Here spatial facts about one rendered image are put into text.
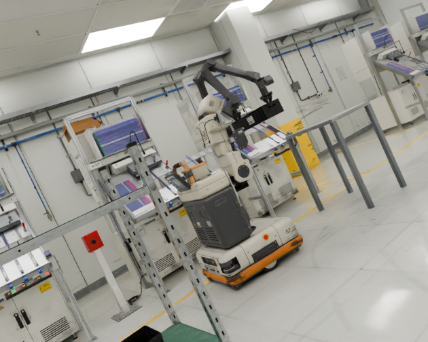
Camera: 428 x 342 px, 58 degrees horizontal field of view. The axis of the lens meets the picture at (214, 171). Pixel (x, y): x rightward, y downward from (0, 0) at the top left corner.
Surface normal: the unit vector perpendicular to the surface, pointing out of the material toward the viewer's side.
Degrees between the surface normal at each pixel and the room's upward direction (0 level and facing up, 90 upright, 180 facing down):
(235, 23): 90
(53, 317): 90
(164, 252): 90
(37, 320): 90
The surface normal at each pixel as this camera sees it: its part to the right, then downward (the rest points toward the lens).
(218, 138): 0.36, -0.13
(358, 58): -0.77, 0.38
